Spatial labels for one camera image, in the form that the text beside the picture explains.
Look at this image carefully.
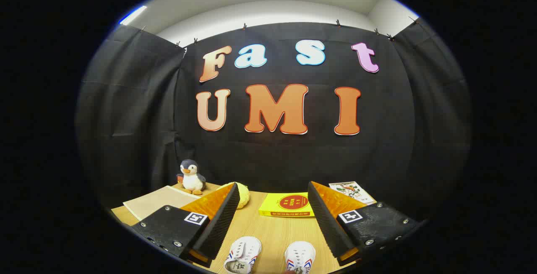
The yellow book with red label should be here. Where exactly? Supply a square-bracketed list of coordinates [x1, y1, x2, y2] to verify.
[258, 193, 316, 218]

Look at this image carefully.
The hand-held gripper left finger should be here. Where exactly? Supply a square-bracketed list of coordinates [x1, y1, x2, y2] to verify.
[131, 182, 241, 265]

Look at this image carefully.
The white book with illustrated cover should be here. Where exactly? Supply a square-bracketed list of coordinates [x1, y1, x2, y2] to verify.
[328, 181, 377, 206]

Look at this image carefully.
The beige fabric storage box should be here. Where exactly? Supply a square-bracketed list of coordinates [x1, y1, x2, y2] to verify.
[123, 185, 202, 221]

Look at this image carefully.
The white canvas shoe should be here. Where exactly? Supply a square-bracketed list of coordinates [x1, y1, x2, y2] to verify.
[284, 241, 316, 274]
[224, 236, 262, 274]

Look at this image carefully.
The penguin plush toy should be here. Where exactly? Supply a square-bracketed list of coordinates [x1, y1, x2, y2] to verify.
[176, 159, 206, 195]

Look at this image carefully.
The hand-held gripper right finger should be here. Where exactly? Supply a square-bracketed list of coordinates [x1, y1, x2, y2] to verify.
[308, 181, 420, 262]

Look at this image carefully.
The yellow bread plush toy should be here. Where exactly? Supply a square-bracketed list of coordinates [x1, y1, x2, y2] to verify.
[222, 182, 250, 209]

